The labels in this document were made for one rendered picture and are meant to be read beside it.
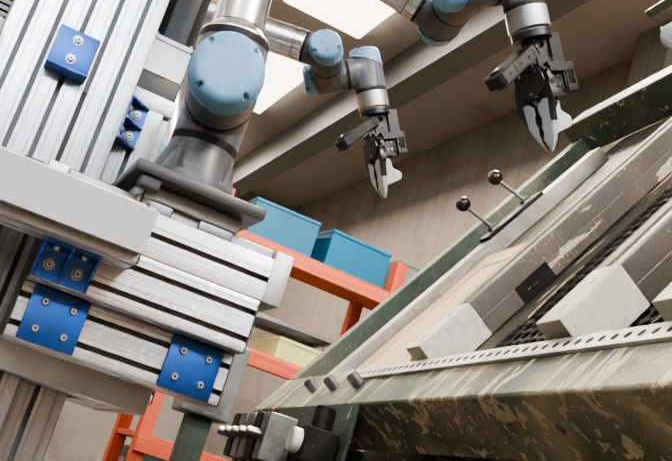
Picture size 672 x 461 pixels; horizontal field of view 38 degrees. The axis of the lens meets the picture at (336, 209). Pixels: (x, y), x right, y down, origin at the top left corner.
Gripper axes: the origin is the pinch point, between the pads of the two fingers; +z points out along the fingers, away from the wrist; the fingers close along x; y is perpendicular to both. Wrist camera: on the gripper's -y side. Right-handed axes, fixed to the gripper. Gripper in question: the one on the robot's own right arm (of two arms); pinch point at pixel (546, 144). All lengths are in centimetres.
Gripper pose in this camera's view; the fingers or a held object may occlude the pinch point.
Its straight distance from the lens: 173.6
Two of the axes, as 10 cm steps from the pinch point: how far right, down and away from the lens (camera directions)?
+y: 8.4, -1.0, 5.4
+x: -5.1, 2.0, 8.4
